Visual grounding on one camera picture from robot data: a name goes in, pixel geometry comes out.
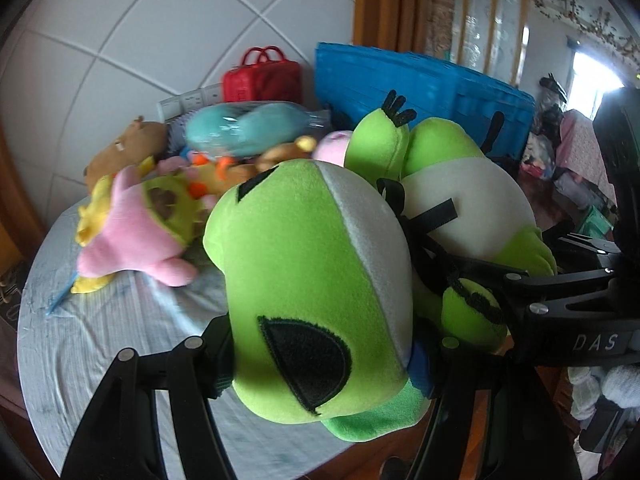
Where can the yellow red-cheeked plush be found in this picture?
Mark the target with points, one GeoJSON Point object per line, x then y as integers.
{"type": "Point", "coordinates": [95, 215]}

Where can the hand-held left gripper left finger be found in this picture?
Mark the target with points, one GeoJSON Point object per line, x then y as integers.
{"type": "Point", "coordinates": [200, 355]}

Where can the brown bear plush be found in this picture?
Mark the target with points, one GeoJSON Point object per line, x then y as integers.
{"type": "Point", "coordinates": [285, 152]}

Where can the grey wall single-hole socket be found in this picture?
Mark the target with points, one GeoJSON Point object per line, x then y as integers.
{"type": "Point", "coordinates": [212, 95]}

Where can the blue plastic crate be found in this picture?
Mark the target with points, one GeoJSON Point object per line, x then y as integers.
{"type": "Point", "coordinates": [425, 80]}

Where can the brown plush with striped shirt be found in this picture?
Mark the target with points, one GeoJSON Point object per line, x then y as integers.
{"type": "Point", "coordinates": [125, 150]}

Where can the yellow orange giraffe plush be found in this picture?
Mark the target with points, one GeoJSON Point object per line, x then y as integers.
{"type": "Point", "coordinates": [220, 175]}

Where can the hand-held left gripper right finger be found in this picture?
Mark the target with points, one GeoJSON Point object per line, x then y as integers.
{"type": "Point", "coordinates": [420, 370]}

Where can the person's right hand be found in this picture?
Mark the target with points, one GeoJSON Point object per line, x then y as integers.
{"type": "Point", "coordinates": [620, 385]}

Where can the pink round plush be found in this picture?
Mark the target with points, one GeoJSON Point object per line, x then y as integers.
{"type": "Point", "coordinates": [332, 147]}

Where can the light blue spotted plush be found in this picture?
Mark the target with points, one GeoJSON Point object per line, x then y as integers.
{"type": "Point", "coordinates": [60, 300]}

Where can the rolled woven mat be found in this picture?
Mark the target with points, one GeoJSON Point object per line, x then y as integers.
{"type": "Point", "coordinates": [441, 20]}

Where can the wooden frame post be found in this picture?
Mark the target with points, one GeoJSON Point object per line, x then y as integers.
{"type": "Point", "coordinates": [390, 5]}

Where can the red mini suitcase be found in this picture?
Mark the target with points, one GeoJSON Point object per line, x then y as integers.
{"type": "Point", "coordinates": [260, 82]}

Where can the green frog plush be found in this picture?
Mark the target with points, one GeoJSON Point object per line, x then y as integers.
{"type": "Point", "coordinates": [300, 260]}

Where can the pink starfish plush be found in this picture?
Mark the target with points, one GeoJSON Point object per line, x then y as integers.
{"type": "Point", "coordinates": [130, 230]}

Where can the teal neck pillow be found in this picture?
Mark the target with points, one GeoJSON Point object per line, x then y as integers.
{"type": "Point", "coordinates": [250, 125]}

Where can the glass partition with wooden slats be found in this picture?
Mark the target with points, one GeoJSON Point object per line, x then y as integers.
{"type": "Point", "coordinates": [490, 20]}

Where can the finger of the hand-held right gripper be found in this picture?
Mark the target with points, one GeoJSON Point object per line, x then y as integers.
{"type": "Point", "coordinates": [540, 295]}
{"type": "Point", "coordinates": [585, 252]}

